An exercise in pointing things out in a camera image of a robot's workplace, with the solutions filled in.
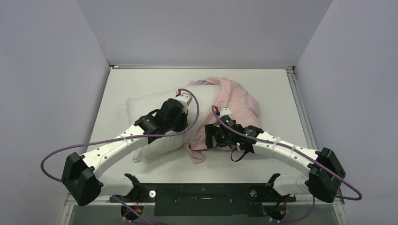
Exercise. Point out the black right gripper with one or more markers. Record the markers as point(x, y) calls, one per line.
point(212, 129)

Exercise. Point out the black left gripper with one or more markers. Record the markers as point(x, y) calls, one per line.
point(183, 125)

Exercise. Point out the white pillow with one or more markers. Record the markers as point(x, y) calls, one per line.
point(143, 105)

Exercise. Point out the purple Elsa print pillowcase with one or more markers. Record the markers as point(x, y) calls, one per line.
point(223, 93)

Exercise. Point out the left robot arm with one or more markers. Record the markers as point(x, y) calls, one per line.
point(83, 175)

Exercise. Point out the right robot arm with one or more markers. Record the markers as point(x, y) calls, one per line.
point(320, 169)

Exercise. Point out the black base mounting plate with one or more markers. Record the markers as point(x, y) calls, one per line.
point(207, 199)

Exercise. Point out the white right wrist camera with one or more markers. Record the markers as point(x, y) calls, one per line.
point(222, 112)

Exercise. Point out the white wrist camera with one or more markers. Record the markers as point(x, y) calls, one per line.
point(183, 97)
point(222, 112)

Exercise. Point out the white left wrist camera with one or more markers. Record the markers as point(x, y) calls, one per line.
point(183, 97)

